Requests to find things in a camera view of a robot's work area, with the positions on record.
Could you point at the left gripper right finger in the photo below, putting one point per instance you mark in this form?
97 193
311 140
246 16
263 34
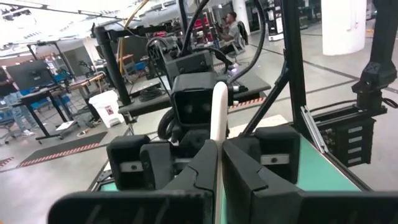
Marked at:
295 208

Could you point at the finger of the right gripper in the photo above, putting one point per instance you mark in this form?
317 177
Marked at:
130 152
280 143

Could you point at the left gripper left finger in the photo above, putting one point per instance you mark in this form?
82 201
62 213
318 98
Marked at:
140 208

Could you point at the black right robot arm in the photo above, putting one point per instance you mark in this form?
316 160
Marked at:
186 63

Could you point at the green table mat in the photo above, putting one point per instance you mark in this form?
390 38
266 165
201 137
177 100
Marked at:
323 174

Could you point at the white waste bin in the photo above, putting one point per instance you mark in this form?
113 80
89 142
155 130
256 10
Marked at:
105 109

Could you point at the black electronics box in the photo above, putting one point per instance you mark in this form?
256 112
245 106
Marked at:
342 143

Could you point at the grey equipment cart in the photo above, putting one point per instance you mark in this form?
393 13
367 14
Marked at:
248 85

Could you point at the black striped floor mat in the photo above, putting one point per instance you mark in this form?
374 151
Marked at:
62 146

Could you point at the black pole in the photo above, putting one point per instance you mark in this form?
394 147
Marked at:
112 68

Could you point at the black office desk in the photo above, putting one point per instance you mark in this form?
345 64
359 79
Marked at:
40 96

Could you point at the person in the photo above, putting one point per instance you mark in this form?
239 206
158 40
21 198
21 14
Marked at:
231 31
9 90

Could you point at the black computer monitor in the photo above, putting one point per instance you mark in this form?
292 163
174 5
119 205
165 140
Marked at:
31 74

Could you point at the white building pillar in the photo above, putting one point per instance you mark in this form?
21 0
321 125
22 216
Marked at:
343 28

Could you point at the black support bar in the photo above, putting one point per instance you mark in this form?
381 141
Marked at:
382 31

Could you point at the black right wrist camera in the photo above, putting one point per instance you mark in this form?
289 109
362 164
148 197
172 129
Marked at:
192 105

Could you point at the black metal table frame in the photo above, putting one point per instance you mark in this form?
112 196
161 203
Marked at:
293 62

